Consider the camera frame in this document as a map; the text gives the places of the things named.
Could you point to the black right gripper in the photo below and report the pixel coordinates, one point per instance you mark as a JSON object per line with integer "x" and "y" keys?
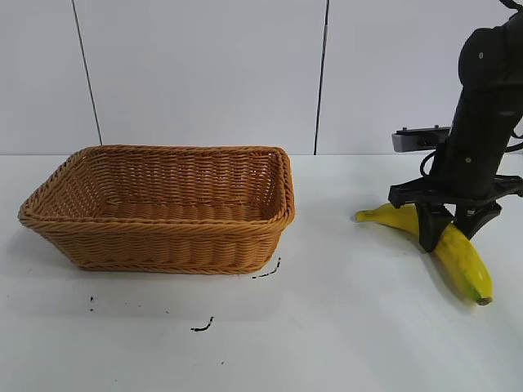
{"x": 474, "y": 147}

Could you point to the yellow banana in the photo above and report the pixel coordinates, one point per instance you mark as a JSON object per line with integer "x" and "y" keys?
{"x": 463, "y": 257}

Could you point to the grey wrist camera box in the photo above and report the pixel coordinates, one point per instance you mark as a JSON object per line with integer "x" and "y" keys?
{"x": 417, "y": 139}

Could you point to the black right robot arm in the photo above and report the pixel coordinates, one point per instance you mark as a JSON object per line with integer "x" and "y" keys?
{"x": 490, "y": 53}

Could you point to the brown woven wicker basket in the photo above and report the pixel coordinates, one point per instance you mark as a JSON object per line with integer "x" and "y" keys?
{"x": 171, "y": 245}

